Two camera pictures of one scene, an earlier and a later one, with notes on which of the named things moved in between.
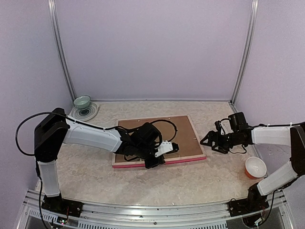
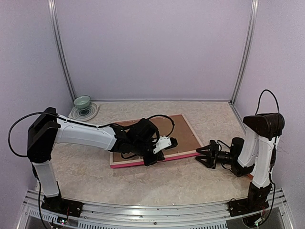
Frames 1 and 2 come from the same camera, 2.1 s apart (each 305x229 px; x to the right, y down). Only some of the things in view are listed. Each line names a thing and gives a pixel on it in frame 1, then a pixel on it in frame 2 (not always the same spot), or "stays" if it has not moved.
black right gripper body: x=227 y=142 to x=218 y=157
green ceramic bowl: x=82 y=102 stays
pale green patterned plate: x=85 y=114 stays
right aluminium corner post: x=248 y=51 stays
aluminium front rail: x=213 y=215 stays
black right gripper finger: x=220 y=149 to x=206 y=160
